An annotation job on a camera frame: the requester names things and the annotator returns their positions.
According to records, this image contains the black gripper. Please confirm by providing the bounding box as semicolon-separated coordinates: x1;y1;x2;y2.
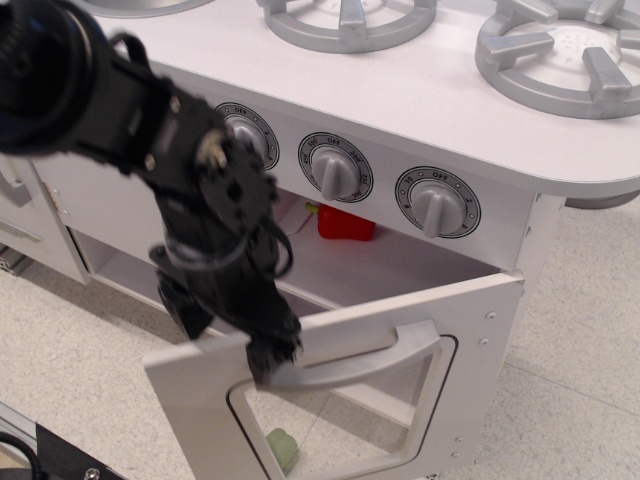
148;224;304;386

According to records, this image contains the white oven door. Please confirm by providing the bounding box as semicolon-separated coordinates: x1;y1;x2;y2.
143;273;524;479

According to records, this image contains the grey oven door handle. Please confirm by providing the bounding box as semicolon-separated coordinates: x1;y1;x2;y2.
263;320;441;391

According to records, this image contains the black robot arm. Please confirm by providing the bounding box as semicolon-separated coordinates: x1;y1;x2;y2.
1;1;301;384

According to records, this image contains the white oven shelf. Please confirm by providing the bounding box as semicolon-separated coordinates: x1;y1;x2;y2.
277;230;500;309

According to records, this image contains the green toy pepper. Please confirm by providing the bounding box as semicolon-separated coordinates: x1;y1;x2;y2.
266;428;299;475

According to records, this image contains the red toy pepper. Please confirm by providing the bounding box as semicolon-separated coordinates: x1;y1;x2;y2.
305;202;376;241

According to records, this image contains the grey middle control knob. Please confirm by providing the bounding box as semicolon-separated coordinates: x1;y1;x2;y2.
298;132;374;203

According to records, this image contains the grey control knob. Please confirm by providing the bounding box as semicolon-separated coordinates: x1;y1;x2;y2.
395;166;481;239
216;102;280;170
298;132;374;203

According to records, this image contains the grey left control knob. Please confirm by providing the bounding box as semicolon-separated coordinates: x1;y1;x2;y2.
216;102;280;170

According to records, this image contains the white cabinet door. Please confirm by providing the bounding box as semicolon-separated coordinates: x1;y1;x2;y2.
1;154;89;284

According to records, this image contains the grey right control knob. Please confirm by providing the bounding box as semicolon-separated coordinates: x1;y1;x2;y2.
395;166;481;239

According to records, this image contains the white toy kitchen body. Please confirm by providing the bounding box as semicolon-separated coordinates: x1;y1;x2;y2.
1;1;639;479

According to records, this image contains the grey left stove burner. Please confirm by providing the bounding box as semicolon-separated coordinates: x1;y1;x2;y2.
258;1;437;54

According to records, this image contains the grey stove burner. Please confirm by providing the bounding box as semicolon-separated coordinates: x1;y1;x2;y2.
475;1;639;120
258;1;437;54

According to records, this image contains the silver sink basin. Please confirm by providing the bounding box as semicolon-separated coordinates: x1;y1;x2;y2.
76;0;211;18

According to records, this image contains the grey right stove burner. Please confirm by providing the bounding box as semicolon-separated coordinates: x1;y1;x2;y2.
475;1;639;120

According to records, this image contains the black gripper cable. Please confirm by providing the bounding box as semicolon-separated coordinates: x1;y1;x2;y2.
259;224;295;279

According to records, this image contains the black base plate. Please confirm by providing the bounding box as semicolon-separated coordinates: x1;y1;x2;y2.
36;424;124;480

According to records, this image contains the aluminium frame rail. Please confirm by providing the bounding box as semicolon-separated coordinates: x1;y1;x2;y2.
0;402;37;468

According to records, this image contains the grey far left handle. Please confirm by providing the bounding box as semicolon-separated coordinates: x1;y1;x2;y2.
1;156;32;208

